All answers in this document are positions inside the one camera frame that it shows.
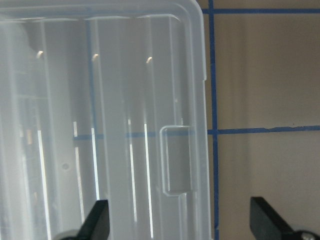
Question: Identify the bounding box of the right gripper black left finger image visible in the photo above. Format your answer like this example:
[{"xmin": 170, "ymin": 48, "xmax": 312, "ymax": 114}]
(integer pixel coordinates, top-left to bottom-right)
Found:
[{"xmin": 56, "ymin": 199, "xmax": 110, "ymax": 240}]

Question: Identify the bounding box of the clear plastic box lid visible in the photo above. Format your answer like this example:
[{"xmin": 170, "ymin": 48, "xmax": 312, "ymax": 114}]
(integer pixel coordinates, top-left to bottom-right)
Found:
[{"xmin": 0, "ymin": 0, "xmax": 212, "ymax": 240}]

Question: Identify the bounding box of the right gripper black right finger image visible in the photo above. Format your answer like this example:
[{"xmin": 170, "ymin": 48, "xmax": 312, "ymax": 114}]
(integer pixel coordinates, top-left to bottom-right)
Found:
[{"xmin": 250, "ymin": 196, "xmax": 320, "ymax": 240}]

